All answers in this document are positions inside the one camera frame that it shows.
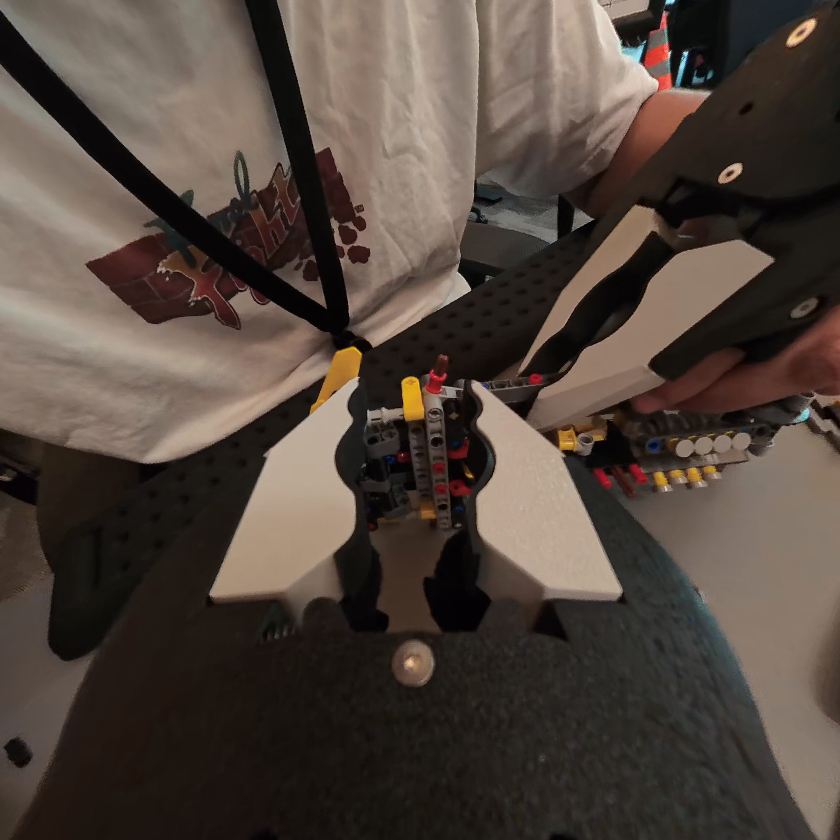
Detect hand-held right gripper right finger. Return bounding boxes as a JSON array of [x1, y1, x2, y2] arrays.
[[461, 379, 623, 605]]

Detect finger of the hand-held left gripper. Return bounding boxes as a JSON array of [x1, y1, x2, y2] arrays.
[[527, 238, 777, 434], [517, 204, 678, 382]]

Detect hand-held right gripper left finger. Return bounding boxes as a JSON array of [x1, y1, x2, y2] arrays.
[[210, 377, 368, 605]]

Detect lego car chassis model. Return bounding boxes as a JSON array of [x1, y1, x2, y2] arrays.
[[308, 346, 818, 534]]

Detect person's left hand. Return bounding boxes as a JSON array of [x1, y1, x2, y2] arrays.
[[631, 314, 840, 416]]

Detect grey mesh office chair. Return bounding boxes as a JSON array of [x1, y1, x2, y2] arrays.
[[459, 190, 592, 277]]

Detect orange traffic cone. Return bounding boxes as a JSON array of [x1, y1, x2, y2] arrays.
[[642, 12, 675, 91]]

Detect person's dark trousers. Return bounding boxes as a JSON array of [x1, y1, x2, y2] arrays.
[[33, 430, 148, 578]]

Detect black lanyard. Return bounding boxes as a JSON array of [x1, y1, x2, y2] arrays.
[[0, 0, 373, 352]]

